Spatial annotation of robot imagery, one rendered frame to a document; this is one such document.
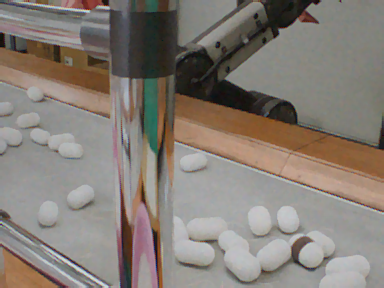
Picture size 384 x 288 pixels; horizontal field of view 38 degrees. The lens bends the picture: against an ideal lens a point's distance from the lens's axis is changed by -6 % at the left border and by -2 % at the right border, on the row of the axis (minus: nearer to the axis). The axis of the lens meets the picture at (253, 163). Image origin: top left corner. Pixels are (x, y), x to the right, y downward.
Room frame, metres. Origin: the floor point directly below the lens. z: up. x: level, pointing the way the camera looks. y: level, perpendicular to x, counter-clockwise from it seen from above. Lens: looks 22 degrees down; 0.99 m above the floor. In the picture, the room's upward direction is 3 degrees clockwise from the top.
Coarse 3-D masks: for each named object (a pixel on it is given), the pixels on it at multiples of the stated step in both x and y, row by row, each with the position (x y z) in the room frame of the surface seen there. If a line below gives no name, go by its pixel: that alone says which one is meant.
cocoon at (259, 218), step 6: (252, 210) 0.47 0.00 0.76; (258, 210) 0.47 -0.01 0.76; (264, 210) 0.47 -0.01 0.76; (252, 216) 0.46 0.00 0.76; (258, 216) 0.46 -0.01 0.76; (264, 216) 0.46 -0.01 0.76; (270, 216) 0.47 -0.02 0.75; (252, 222) 0.46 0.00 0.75; (258, 222) 0.45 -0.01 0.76; (264, 222) 0.45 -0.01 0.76; (270, 222) 0.46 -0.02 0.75; (252, 228) 0.46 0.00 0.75; (258, 228) 0.45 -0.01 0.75; (264, 228) 0.45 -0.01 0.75; (270, 228) 0.46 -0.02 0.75; (258, 234) 0.45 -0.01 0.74; (264, 234) 0.46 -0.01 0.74
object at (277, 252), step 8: (280, 240) 0.42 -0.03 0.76; (264, 248) 0.40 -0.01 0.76; (272, 248) 0.40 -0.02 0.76; (280, 248) 0.41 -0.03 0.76; (288, 248) 0.41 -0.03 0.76; (264, 256) 0.39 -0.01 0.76; (272, 256) 0.39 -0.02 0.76; (280, 256) 0.40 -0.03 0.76; (288, 256) 0.41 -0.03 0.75; (264, 264) 0.39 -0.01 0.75; (272, 264) 0.39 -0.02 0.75; (280, 264) 0.40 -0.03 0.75
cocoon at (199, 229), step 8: (192, 224) 0.44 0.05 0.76; (200, 224) 0.44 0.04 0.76; (208, 224) 0.44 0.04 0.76; (216, 224) 0.44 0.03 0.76; (224, 224) 0.45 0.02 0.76; (192, 232) 0.43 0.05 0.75; (200, 232) 0.43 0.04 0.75; (208, 232) 0.44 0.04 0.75; (216, 232) 0.44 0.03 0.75; (200, 240) 0.44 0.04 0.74
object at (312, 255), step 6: (300, 234) 0.43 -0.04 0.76; (294, 240) 0.42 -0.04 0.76; (306, 246) 0.41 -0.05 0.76; (312, 246) 0.41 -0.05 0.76; (318, 246) 0.41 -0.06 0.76; (300, 252) 0.41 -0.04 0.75; (306, 252) 0.40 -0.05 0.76; (312, 252) 0.40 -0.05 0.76; (318, 252) 0.40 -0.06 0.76; (300, 258) 0.41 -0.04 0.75; (306, 258) 0.40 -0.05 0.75; (312, 258) 0.40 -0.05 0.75; (318, 258) 0.40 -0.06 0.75; (306, 264) 0.40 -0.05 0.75; (312, 264) 0.40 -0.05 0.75; (318, 264) 0.40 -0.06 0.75
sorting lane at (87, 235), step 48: (0, 96) 0.88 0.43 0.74; (96, 144) 0.67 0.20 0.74; (0, 192) 0.51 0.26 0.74; (48, 192) 0.52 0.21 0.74; (96, 192) 0.53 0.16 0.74; (192, 192) 0.54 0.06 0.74; (240, 192) 0.55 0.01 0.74; (288, 192) 0.56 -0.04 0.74; (48, 240) 0.42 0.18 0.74; (96, 240) 0.43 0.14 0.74; (192, 240) 0.44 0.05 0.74; (288, 240) 0.45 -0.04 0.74; (336, 240) 0.46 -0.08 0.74
